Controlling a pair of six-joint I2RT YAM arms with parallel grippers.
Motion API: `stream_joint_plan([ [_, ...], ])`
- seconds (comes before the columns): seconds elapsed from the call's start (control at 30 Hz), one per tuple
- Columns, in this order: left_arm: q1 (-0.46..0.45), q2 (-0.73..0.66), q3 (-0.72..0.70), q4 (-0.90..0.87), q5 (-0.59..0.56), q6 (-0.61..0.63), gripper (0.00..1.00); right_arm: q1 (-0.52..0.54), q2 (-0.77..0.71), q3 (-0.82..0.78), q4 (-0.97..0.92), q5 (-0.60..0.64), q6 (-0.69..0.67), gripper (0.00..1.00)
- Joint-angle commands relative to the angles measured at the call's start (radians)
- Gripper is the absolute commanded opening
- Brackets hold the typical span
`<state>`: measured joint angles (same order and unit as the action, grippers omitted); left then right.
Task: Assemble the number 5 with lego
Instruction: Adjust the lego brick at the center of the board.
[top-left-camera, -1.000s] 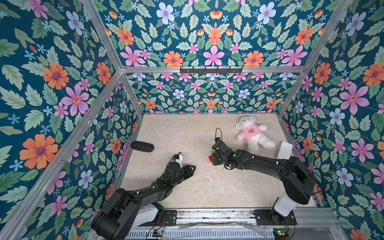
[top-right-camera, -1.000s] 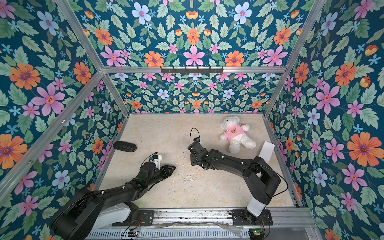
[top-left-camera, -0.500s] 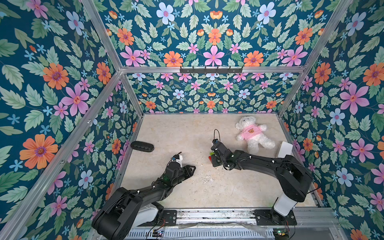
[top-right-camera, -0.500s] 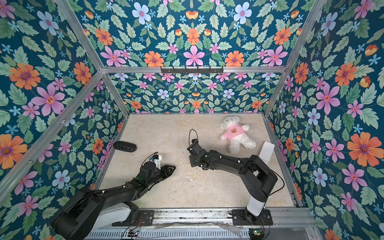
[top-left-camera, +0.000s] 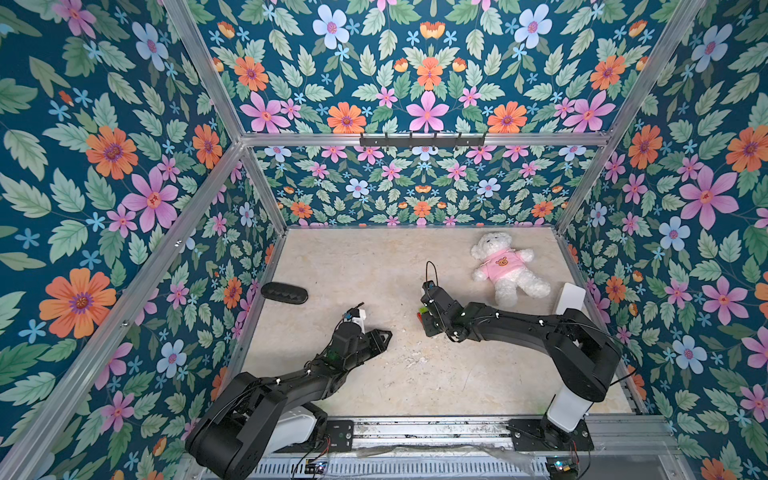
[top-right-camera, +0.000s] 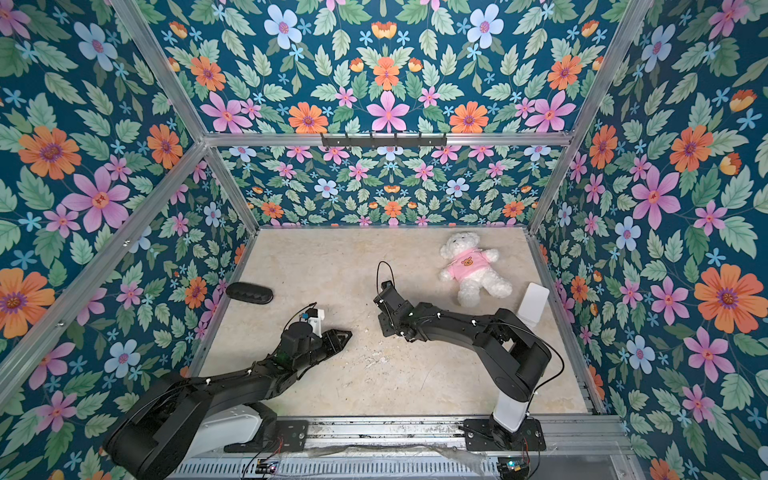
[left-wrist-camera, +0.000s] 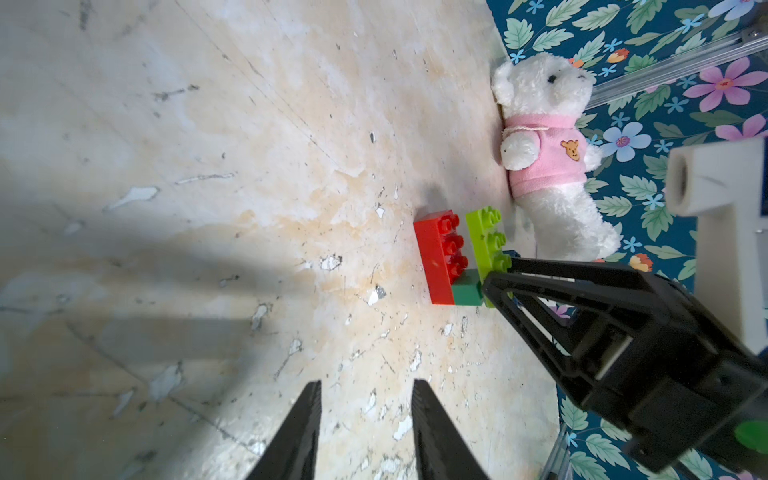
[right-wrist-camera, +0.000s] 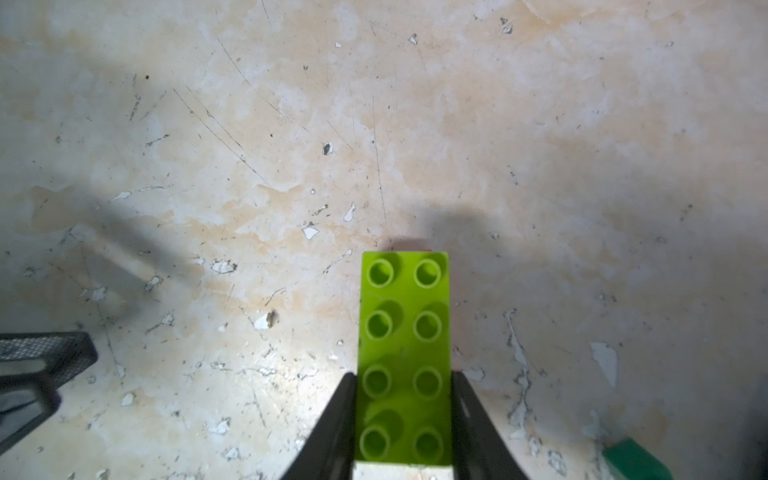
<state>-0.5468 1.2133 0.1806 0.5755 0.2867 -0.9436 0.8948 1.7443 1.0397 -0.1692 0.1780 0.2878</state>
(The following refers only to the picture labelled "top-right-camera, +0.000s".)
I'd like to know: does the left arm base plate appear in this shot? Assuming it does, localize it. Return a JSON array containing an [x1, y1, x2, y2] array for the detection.
[[224, 419, 309, 454]]

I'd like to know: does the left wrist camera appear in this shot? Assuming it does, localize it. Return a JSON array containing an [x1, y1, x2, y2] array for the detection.
[[300, 303, 325, 336]]

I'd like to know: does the white rectangular box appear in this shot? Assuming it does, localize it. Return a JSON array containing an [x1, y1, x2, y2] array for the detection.
[[517, 282, 550, 330]]

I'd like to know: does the aluminium front rail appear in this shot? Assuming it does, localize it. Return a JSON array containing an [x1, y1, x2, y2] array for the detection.
[[165, 414, 645, 479]]

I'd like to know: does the white teddy bear pink shirt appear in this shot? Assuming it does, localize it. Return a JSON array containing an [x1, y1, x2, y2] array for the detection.
[[439, 232, 513, 308]]

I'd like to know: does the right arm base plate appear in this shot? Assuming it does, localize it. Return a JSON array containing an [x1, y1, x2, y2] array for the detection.
[[459, 417, 547, 452]]

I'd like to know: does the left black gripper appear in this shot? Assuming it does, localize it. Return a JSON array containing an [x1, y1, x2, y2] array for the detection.
[[291, 329, 354, 373]]

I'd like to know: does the black oval case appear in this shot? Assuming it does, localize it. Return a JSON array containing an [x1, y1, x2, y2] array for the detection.
[[226, 282, 274, 305]]

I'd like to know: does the black hook rail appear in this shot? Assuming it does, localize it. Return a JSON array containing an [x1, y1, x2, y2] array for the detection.
[[320, 133, 448, 149]]

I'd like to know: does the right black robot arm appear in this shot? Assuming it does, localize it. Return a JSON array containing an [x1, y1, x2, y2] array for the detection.
[[374, 280, 565, 435]]

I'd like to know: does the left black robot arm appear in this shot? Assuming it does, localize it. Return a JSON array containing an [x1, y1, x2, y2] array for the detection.
[[103, 322, 353, 479]]

